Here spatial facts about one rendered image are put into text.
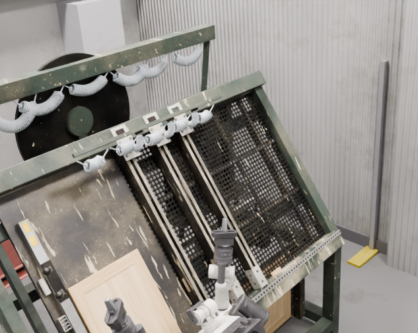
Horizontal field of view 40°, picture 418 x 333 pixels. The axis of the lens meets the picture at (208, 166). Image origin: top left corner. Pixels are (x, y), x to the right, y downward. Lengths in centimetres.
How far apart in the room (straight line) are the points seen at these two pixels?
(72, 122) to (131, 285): 105
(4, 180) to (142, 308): 94
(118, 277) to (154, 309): 26
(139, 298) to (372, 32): 287
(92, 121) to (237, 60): 253
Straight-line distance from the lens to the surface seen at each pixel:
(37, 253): 281
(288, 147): 391
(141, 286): 303
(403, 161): 479
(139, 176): 313
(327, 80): 513
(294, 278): 363
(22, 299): 285
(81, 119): 349
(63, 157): 292
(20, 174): 282
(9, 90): 319
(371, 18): 479
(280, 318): 416
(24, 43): 608
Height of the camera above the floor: 297
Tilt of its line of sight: 25 degrees down
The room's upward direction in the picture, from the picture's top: 4 degrees counter-clockwise
